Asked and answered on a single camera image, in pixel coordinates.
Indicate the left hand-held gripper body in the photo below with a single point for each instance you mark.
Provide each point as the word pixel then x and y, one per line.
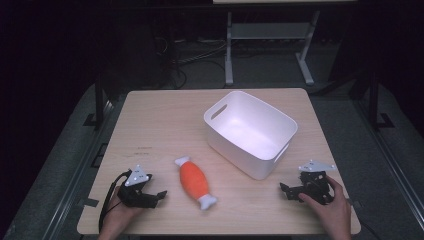
pixel 133 196

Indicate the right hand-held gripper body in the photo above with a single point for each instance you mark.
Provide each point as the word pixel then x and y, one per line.
pixel 315 186

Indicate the orange candy-shaped plush toy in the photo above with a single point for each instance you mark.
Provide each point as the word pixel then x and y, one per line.
pixel 194 181

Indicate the white plastic storage bin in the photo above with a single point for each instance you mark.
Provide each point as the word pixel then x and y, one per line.
pixel 250 133

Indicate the person's left hand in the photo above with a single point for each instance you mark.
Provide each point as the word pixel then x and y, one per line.
pixel 115 216

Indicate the person's right hand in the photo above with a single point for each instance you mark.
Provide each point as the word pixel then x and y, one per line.
pixel 333 213

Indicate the white metal stand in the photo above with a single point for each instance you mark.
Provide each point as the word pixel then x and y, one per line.
pixel 270 31

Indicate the metal floor rail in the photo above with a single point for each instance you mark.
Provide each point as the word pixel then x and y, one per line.
pixel 390 160
pixel 80 166

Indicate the black stand post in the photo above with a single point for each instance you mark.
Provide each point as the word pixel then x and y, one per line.
pixel 373 100
pixel 99 100

